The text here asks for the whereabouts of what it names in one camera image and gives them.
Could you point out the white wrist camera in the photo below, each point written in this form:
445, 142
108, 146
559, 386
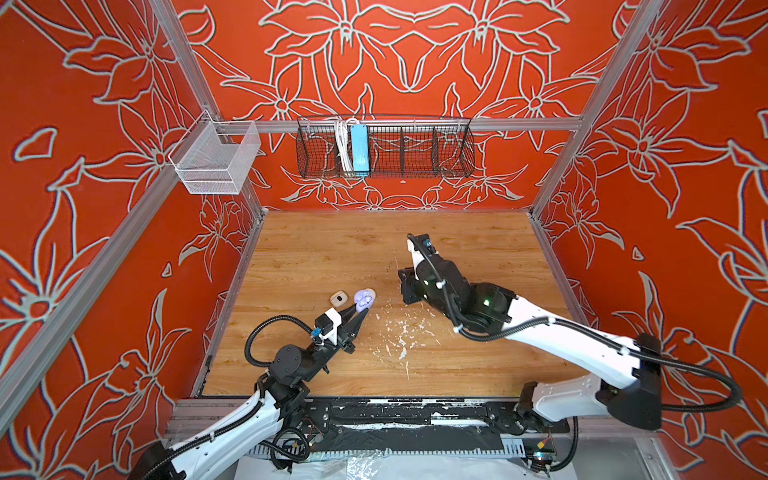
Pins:
420, 248
326, 328

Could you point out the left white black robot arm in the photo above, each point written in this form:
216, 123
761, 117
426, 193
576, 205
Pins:
272, 415

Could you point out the light blue power strip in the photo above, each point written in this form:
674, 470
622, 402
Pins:
360, 149

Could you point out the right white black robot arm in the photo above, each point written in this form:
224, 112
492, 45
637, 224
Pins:
624, 375

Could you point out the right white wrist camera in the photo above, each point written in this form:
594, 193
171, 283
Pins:
420, 248

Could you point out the purple round charging case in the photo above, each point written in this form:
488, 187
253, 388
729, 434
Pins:
364, 299

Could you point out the black wire wall basket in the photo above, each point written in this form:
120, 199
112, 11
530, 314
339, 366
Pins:
400, 147

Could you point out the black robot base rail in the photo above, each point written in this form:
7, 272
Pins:
339, 427

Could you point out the cream earbud charging case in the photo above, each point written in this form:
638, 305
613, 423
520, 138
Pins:
339, 299

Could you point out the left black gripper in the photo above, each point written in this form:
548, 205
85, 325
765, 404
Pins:
348, 337

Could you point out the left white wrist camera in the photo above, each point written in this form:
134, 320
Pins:
326, 328

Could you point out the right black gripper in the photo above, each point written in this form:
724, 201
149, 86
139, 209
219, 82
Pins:
407, 285

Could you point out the clear plastic wall bin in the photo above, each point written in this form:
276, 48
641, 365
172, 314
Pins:
207, 163

